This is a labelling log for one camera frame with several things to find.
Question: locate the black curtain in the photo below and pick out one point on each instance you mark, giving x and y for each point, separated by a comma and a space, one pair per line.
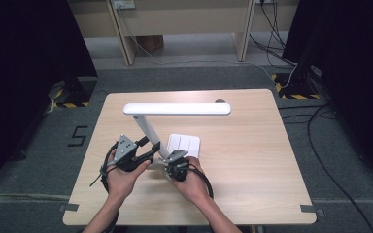
22, 81
353, 64

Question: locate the brown cardboard box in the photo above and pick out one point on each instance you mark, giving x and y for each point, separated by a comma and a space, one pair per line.
150, 43

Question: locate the wall power socket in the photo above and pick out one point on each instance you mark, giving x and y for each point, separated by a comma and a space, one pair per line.
124, 4

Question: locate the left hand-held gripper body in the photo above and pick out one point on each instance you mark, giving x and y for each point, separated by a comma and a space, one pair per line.
126, 152

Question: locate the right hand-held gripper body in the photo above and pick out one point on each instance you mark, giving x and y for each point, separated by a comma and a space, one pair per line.
178, 166

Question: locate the person's right hand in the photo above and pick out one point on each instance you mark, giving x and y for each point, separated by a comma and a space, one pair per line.
194, 186

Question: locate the white desk lamp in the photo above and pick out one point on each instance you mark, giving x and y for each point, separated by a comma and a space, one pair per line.
175, 109

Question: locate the black stand with striped base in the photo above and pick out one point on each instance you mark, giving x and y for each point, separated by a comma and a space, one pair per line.
299, 84
77, 92

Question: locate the grey tape piece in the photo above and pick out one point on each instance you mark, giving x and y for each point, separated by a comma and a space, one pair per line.
311, 209
68, 207

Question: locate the person's left hand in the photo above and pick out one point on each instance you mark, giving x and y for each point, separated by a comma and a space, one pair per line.
123, 183

